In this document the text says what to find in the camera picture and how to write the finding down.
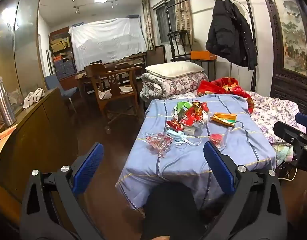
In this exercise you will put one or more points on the blue face mask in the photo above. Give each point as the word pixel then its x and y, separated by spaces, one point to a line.
pixel 177 136

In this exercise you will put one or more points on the plain beige curtain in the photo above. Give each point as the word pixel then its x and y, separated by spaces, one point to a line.
pixel 148 25

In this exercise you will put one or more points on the white cloth cover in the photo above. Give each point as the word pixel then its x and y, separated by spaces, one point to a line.
pixel 106 42

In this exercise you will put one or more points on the white crumpled packet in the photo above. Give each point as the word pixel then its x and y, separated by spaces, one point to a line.
pixel 175 115

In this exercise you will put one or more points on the small red snack packet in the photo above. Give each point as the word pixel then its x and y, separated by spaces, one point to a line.
pixel 174 125

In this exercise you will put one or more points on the red snack bag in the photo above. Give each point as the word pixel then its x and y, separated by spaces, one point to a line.
pixel 193 115

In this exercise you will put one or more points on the green snack bag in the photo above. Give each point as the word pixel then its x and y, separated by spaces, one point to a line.
pixel 179 106

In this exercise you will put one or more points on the orange paper sheets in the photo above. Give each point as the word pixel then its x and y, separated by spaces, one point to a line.
pixel 4 135

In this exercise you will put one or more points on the white seat cushion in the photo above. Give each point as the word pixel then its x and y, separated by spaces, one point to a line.
pixel 126 89

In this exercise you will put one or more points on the white pillow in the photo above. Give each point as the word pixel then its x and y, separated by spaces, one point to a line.
pixel 173 70

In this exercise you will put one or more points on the metal water bottle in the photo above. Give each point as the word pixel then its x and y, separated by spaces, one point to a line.
pixel 4 105

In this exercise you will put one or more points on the pastel quilt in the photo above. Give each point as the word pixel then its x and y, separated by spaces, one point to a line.
pixel 283 152

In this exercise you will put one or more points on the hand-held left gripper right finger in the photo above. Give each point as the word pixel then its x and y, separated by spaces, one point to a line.
pixel 218 167

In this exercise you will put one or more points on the white standing fan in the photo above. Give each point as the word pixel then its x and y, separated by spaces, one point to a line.
pixel 244 12

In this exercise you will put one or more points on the landscape painting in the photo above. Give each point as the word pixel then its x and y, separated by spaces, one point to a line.
pixel 291 35

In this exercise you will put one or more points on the dark wooden board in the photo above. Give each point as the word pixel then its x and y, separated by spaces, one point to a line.
pixel 156 56

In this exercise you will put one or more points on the black wooden chair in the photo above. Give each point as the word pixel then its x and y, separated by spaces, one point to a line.
pixel 177 32

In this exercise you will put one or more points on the orange box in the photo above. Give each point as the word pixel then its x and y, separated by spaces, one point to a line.
pixel 202 55

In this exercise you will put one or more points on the small red plastic cup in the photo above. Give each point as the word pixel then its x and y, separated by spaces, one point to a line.
pixel 215 138

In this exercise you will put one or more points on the checked beige curtain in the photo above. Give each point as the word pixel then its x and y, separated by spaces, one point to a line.
pixel 183 12

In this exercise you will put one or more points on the floral quilt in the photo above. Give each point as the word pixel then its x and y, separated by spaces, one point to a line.
pixel 173 86

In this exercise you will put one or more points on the stack of cardboard boxes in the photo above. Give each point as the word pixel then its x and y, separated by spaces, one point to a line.
pixel 61 55

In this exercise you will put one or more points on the white rag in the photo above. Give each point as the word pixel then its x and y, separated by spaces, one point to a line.
pixel 33 97

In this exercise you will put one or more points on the blue checked blanket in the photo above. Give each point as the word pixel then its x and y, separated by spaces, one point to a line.
pixel 188 160

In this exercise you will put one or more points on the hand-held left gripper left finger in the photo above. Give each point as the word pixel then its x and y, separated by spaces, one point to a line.
pixel 91 165

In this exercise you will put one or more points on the red patterned blanket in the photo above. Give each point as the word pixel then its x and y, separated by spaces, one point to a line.
pixel 223 87

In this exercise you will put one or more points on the orange green carton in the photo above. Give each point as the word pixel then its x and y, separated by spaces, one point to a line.
pixel 223 117

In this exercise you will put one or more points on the black metal bed frame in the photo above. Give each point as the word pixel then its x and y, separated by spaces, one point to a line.
pixel 254 80

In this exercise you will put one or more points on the ceiling track spotlights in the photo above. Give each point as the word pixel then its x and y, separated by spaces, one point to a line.
pixel 112 4

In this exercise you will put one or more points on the wooden cabinet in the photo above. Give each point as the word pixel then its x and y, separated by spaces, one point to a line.
pixel 31 142

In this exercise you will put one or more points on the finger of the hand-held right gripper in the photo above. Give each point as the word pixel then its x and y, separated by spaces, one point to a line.
pixel 284 131
pixel 303 120

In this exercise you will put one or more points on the black metal side table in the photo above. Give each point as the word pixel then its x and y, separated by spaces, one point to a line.
pixel 204 60

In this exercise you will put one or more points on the black padded jacket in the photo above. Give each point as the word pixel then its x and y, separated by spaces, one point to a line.
pixel 231 35

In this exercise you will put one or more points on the purple floral bedsheet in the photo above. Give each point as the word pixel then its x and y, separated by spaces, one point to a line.
pixel 271 115

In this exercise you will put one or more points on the clear red wrapper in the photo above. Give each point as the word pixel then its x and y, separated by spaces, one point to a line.
pixel 157 141

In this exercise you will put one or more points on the window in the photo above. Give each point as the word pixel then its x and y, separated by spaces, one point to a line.
pixel 166 22

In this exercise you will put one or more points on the blue chair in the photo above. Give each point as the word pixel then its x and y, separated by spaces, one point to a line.
pixel 64 91

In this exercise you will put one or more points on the wooden armchair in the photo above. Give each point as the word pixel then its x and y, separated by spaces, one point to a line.
pixel 114 86

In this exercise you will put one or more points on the large glass panel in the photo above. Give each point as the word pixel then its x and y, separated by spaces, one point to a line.
pixel 23 42

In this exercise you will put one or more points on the person's black trouser leg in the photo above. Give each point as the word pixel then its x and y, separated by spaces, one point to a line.
pixel 168 210

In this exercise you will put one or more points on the wooden table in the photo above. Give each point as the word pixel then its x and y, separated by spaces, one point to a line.
pixel 133 61

